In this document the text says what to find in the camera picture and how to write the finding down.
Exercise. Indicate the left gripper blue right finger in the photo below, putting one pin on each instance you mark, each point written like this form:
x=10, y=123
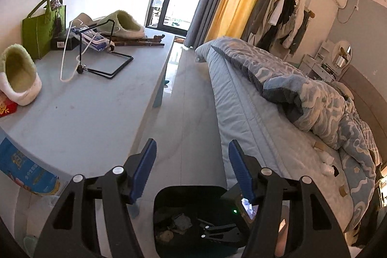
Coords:
x=241, y=171

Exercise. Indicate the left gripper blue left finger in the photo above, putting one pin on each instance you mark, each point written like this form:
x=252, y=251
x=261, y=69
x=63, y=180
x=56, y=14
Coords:
x=144, y=163

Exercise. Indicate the white tissue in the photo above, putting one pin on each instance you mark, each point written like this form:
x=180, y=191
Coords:
x=327, y=167

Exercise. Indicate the black trash bin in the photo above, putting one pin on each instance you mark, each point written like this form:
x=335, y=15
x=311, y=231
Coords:
x=177, y=232

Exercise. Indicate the light blue bed mattress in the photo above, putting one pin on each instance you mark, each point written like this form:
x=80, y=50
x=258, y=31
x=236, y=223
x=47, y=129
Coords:
x=264, y=132

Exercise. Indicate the grey table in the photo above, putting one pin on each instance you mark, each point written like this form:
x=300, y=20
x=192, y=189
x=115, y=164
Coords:
x=89, y=124

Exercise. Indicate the blue patterned fleece blanket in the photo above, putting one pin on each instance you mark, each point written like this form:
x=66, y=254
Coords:
x=313, y=106

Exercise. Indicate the dark wooden sticks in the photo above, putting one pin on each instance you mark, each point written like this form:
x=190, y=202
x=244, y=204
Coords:
x=156, y=40

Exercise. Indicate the blue printed box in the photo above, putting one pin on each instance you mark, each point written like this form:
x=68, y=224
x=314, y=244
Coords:
x=25, y=173

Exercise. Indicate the blue white package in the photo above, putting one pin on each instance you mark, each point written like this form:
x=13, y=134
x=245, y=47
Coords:
x=93, y=40

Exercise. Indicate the green slipper far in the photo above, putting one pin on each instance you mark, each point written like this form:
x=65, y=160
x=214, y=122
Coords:
x=122, y=25

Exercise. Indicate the green slipper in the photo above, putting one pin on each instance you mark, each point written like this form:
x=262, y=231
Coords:
x=122, y=25
x=20, y=81

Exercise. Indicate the grey headboard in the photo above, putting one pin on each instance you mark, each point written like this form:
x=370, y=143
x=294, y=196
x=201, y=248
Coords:
x=370, y=105

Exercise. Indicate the black small box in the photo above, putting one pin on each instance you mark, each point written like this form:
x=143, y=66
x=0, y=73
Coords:
x=64, y=41

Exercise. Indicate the red packet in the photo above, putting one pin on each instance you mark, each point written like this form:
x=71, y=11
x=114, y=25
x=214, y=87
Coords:
x=7, y=107

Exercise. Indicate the green slipper near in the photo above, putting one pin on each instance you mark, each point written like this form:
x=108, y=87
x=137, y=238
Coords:
x=20, y=81

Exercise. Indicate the green felt tote bag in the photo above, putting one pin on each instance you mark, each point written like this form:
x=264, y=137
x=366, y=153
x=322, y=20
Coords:
x=44, y=22

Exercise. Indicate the black wire stand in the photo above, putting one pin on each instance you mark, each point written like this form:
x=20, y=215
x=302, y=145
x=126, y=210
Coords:
x=106, y=64

